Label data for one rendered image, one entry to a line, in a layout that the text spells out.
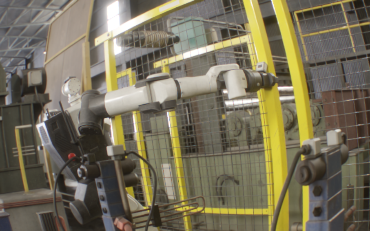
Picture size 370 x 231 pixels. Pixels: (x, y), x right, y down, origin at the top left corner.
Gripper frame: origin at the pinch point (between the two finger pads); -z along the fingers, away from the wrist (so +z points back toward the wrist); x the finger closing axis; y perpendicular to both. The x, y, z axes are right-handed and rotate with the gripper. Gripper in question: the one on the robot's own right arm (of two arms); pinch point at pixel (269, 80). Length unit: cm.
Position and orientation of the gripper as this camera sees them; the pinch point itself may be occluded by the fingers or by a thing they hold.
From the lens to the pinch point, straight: 168.4
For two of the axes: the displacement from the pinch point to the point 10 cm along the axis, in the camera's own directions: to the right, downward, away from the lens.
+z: -7.4, 1.0, -6.7
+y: 1.4, 9.9, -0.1
